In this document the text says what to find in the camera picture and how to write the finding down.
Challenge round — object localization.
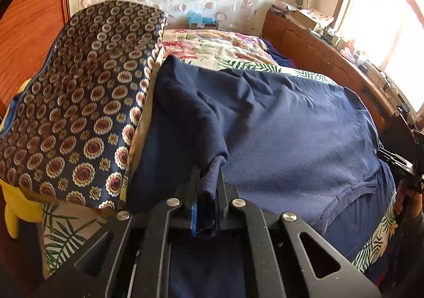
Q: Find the person's right hand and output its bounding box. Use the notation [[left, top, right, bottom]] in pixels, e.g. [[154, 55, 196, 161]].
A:
[[394, 180, 418, 224]]

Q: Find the person's right forearm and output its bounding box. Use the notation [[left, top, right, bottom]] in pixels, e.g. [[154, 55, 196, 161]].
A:
[[397, 212, 424, 252]]

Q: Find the leaf print bed sheet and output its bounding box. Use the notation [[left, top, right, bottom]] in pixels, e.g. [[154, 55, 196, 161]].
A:
[[41, 60, 400, 275]]

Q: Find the navy bed sheet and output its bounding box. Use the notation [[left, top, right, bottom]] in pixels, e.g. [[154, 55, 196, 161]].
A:
[[264, 38, 294, 67]]

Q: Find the navy t-shirt with orange print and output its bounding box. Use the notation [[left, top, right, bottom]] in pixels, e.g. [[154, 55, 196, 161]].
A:
[[127, 55, 398, 298]]

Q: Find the cardboard box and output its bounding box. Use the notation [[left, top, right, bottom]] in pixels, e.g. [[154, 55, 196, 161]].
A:
[[293, 9, 320, 29]]

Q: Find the low wooden cabinet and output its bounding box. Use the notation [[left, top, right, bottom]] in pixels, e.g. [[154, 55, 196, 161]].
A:
[[262, 10, 418, 140]]

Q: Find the brown slatted wooden wardrobe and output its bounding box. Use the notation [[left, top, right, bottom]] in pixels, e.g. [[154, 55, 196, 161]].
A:
[[0, 0, 72, 116]]

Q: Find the pink dotted cloth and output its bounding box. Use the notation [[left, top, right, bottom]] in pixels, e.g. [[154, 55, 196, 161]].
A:
[[306, 8, 335, 26]]

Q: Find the yellow plush toy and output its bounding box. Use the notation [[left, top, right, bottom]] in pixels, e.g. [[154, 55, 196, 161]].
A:
[[0, 79, 44, 239]]

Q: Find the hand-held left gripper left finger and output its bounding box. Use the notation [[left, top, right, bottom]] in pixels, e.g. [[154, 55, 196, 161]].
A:
[[33, 166, 202, 298]]

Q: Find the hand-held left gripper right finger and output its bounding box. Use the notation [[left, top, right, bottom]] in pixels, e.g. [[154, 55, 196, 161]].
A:
[[214, 164, 381, 298]]

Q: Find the floral blanket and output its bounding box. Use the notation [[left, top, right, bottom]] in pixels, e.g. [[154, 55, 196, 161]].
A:
[[162, 29, 285, 70]]

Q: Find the wooden framed window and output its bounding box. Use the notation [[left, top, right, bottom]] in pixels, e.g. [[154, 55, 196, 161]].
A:
[[333, 0, 424, 87]]

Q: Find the dark circle patterned pillow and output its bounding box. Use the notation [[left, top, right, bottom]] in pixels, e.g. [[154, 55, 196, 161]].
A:
[[0, 1, 167, 211]]

